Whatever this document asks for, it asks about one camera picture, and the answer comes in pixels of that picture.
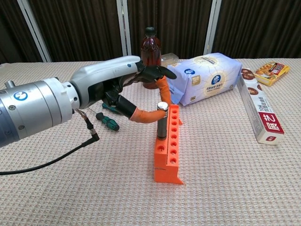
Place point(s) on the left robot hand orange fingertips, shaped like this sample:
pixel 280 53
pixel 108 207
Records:
pixel 103 73

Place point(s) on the green black slim screwdriver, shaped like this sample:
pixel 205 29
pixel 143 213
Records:
pixel 110 108

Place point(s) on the black metal precision screwdriver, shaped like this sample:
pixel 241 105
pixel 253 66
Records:
pixel 161 127

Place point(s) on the left robot arm grey silver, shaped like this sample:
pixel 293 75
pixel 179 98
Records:
pixel 35 106

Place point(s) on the orange tool holder rack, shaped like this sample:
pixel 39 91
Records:
pixel 164 169

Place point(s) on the dark brown tea bottle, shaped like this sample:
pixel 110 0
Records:
pixel 151 51

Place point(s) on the clear bottle with white cap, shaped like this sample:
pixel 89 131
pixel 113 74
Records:
pixel 170 58

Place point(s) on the blue white tissue pack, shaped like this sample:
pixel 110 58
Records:
pixel 207 77

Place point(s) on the beige woven tablecloth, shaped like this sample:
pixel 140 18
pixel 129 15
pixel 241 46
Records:
pixel 70 200

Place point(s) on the long white red box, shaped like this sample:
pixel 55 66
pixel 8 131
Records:
pixel 261 106

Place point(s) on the yellow snack box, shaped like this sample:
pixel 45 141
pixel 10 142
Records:
pixel 271 73

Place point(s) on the grey metal partition post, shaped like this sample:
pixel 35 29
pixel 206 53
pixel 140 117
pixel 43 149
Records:
pixel 35 30
pixel 212 26
pixel 124 30

